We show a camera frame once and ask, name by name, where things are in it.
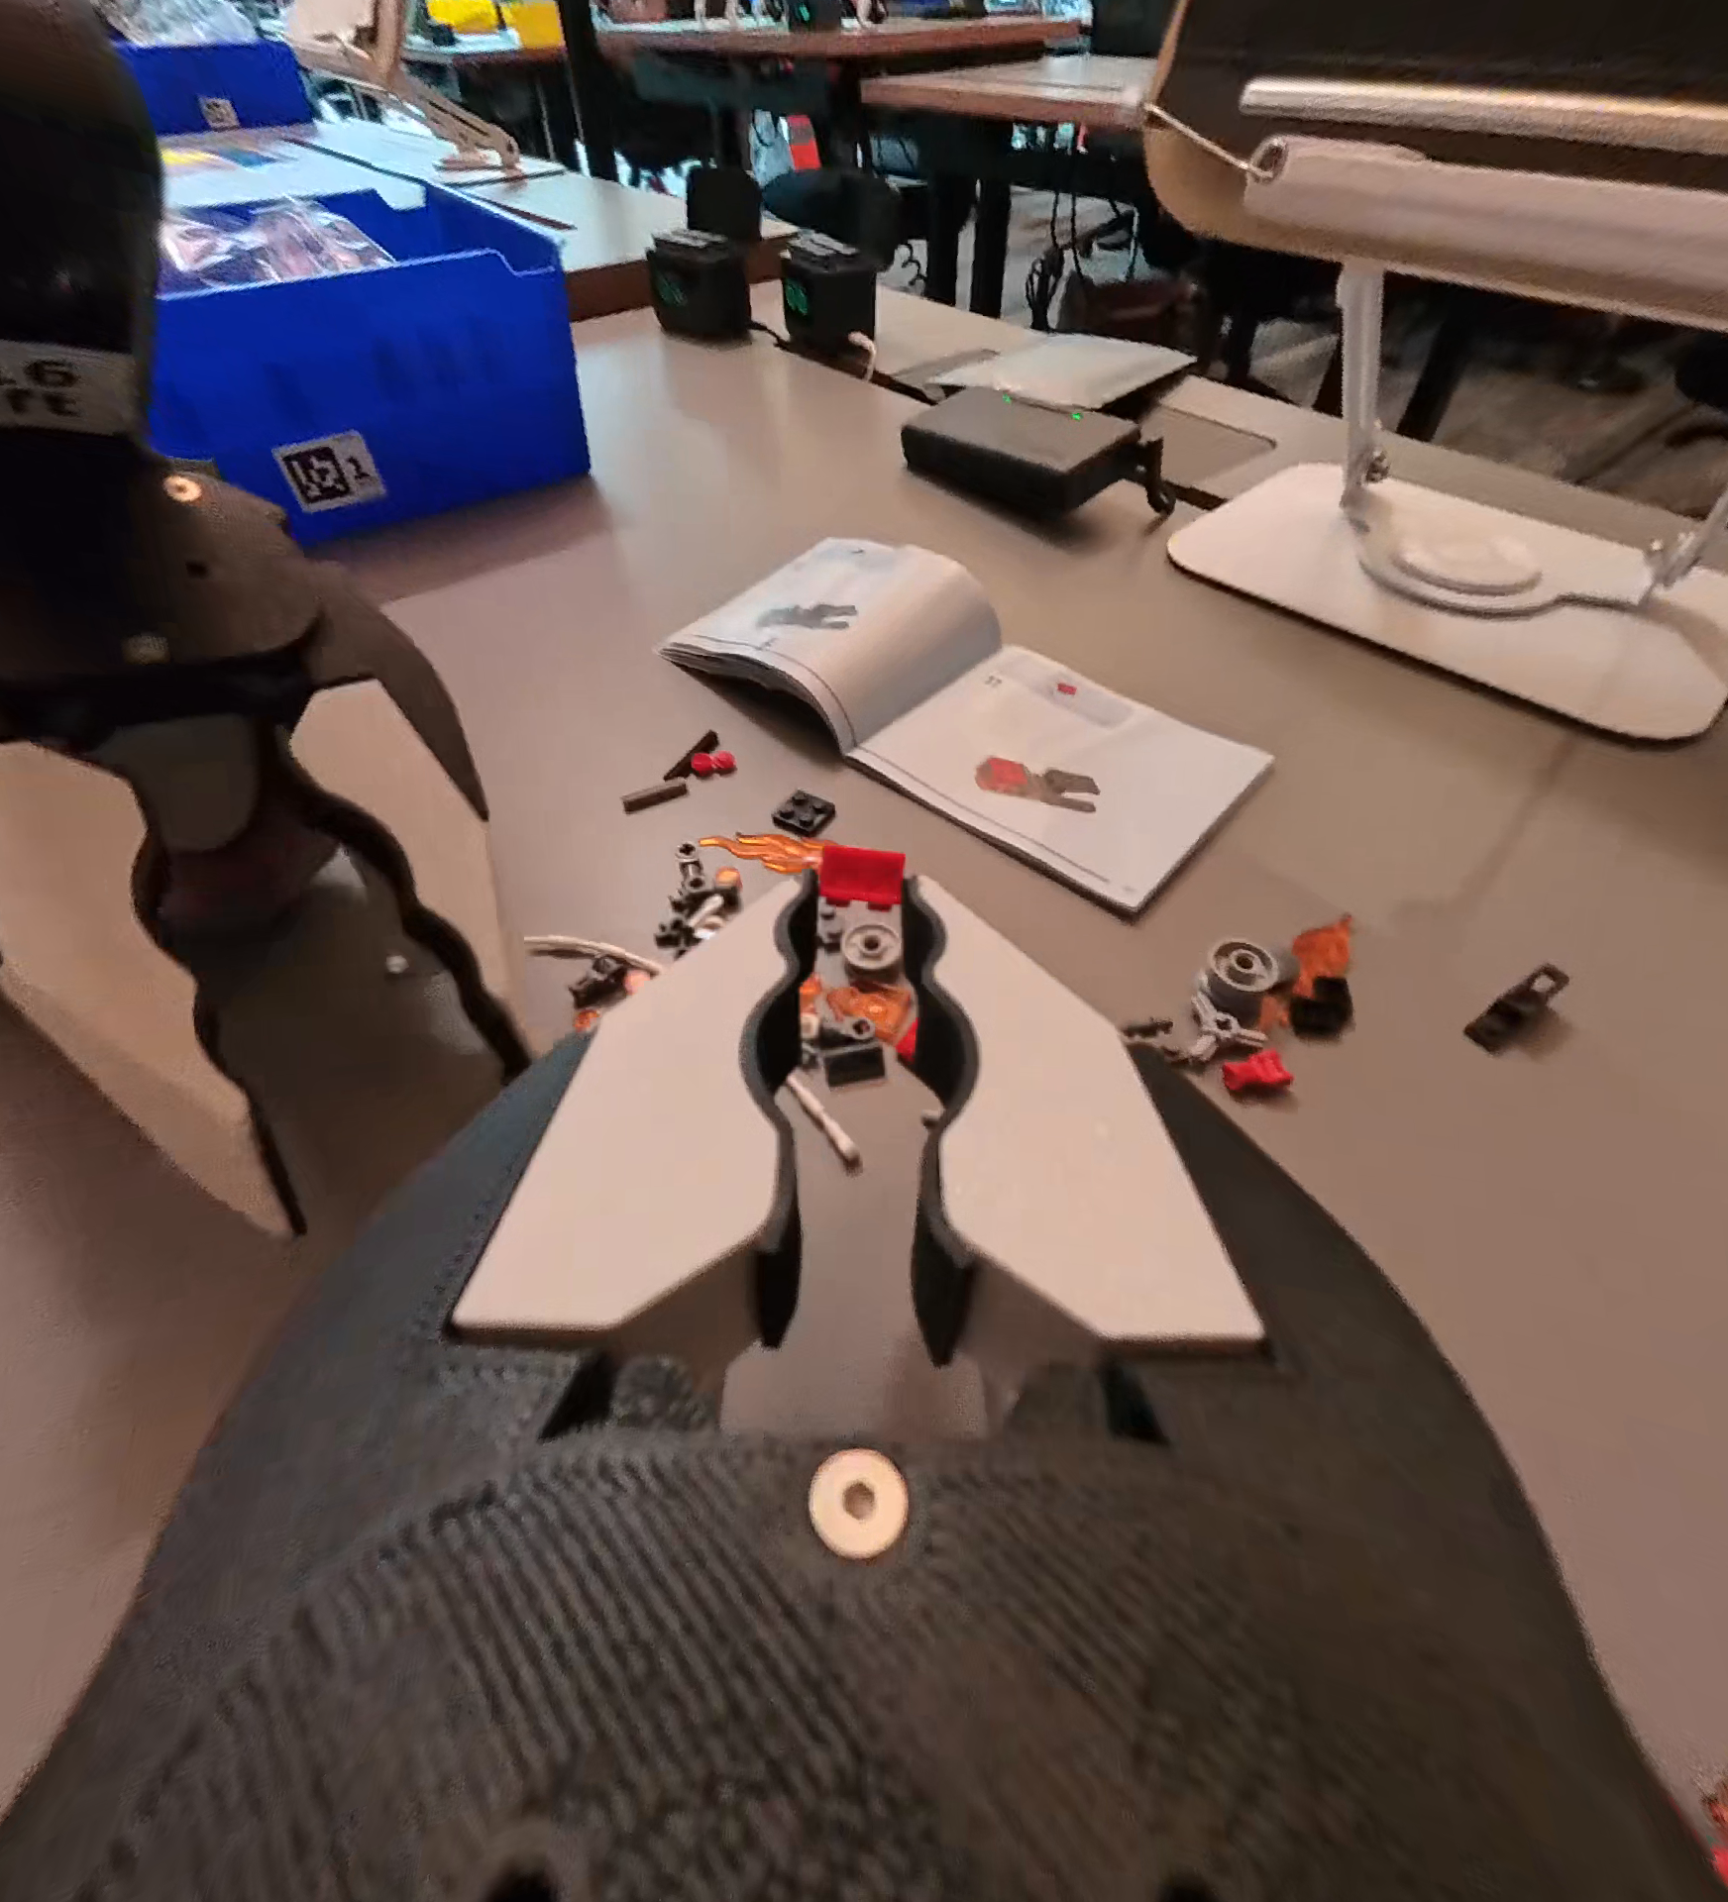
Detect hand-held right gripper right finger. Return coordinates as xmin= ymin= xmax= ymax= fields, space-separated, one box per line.
xmin=906 ymin=874 xmax=1270 ymax=1431

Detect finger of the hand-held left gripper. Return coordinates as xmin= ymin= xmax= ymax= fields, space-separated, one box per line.
xmin=0 ymin=743 xmax=307 ymax=1240
xmin=273 ymin=677 xmax=534 ymax=1083

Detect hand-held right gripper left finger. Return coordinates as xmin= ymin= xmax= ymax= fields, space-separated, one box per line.
xmin=448 ymin=874 xmax=824 ymax=1431

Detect black lego piece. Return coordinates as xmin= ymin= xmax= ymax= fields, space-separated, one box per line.
xmin=566 ymin=952 xmax=659 ymax=1031

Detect white lego bar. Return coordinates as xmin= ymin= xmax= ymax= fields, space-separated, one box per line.
xmin=781 ymin=1071 xmax=864 ymax=1171

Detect grey lego wheel hub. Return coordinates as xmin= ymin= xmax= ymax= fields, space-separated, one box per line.
xmin=1197 ymin=938 xmax=1284 ymax=1021

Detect pile of dark lego pieces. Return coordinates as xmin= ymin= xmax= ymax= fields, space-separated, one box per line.
xmin=653 ymin=840 xmax=749 ymax=954

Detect open lego instruction booklet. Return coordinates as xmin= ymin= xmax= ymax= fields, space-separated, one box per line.
xmin=659 ymin=536 xmax=1276 ymax=916

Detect blue brick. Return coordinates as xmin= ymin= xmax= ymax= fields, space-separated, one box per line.
xmin=148 ymin=186 xmax=594 ymax=546

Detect clear plastic bags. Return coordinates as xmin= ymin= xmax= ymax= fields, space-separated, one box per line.
xmin=158 ymin=198 xmax=408 ymax=293

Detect blue storage bin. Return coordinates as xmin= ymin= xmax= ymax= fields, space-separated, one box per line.
xmin=118 ymin=37 xmax=317 ymax=140

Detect black battery charger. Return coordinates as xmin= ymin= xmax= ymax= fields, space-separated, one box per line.
xmin=645 ymin=230 xmax=757 ymax=345
xmin=779 ymin=232 xmax=882 ymax=361

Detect white desk lamp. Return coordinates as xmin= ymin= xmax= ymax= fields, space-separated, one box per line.
xmin=1141 ymin=0 xmax=1728 ymax=743

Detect black power box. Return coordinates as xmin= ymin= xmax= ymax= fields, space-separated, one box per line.
xmin=900 ymin=385 xmax=1151 ymax=524

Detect grey flat pad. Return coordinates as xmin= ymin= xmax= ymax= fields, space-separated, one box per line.
xmin=930 ymin=335 xmax=1197 ymax=421

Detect brown wooden table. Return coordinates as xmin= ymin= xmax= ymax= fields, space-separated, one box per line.
xmin=594 ymin=13 xmax=1091 ymax=84
xmin=860 ymin=56 xmax=1167 ymax=134

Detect grey lego bracket piece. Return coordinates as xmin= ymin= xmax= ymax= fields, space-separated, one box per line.
xmin=1123 ymin=1009 xmax=1262 ymax=1067

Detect black lego bracket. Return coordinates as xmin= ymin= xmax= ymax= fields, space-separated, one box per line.
xmin=1462 ymin=964 xmax=1571 ymax=1055

